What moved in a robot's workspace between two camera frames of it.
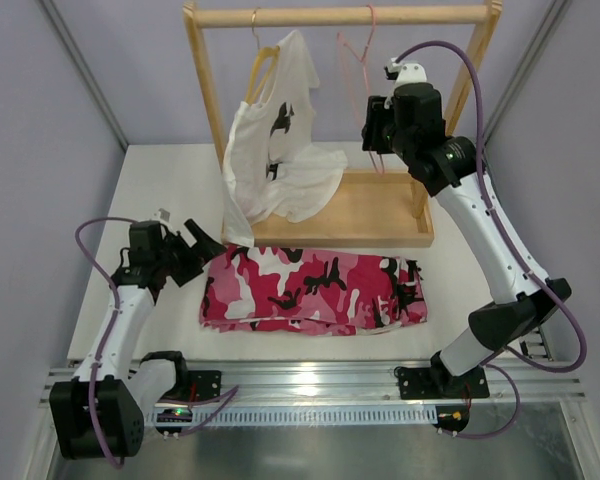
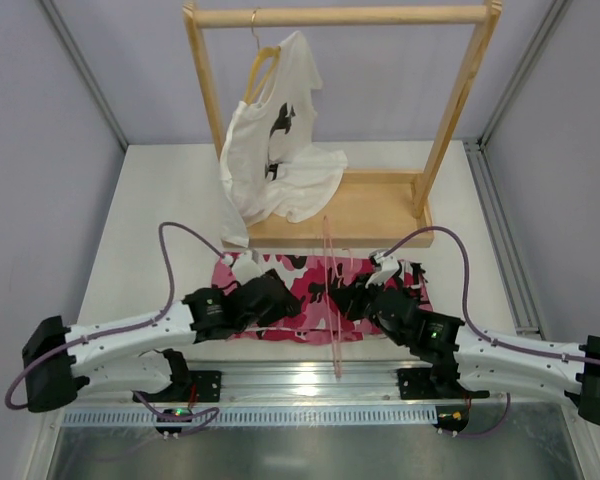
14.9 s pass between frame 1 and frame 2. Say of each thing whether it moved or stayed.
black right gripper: moved
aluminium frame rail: stayed
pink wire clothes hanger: moved
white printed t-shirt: stayed
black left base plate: stayed
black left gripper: moved
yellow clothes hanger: stayed
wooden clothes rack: stayed
